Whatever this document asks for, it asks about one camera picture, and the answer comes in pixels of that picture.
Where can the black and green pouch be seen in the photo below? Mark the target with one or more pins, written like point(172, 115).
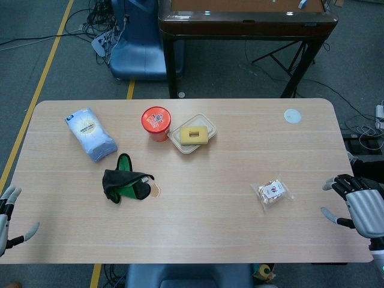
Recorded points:
point(114, 180)

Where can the white floor disc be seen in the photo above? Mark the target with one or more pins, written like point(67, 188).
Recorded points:
point(181, 94)

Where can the black metal floor frame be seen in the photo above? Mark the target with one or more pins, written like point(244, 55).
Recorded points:
point(360, 147)

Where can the white power strip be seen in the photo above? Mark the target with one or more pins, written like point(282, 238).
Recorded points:
point(99, 43)

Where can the blue grey robot torso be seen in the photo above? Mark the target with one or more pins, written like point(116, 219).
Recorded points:
point(180, 276)

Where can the beige food container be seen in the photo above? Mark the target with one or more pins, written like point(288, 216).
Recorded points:
point(186, 149)

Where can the orange cup with red lid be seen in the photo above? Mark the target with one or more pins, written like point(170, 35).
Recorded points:
point(156, 120)

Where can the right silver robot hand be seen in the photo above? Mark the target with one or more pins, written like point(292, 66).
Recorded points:
point(367, 207)

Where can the yellow tape roll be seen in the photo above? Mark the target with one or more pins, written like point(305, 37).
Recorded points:
point(264, 271)

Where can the blue machine base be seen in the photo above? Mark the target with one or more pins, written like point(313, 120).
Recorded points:
point(135, 54)

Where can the blue white tissue pack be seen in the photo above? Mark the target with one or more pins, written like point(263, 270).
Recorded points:
point(88, 135)

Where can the black tripod stand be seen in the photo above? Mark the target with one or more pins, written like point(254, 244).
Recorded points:
point(260, 59)

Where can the white socket strip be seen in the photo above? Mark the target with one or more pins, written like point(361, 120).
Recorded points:
point(380, 115)

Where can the dark wood mahjong table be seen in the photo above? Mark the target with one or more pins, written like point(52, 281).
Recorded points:
point(240, 27)

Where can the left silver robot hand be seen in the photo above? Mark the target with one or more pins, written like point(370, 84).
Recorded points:
point(6, 210)

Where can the yellow sponge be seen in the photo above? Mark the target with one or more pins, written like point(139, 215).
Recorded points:
point(186, 139)

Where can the clear snack packet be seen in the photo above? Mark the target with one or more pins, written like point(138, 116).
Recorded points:
point(271, 192)

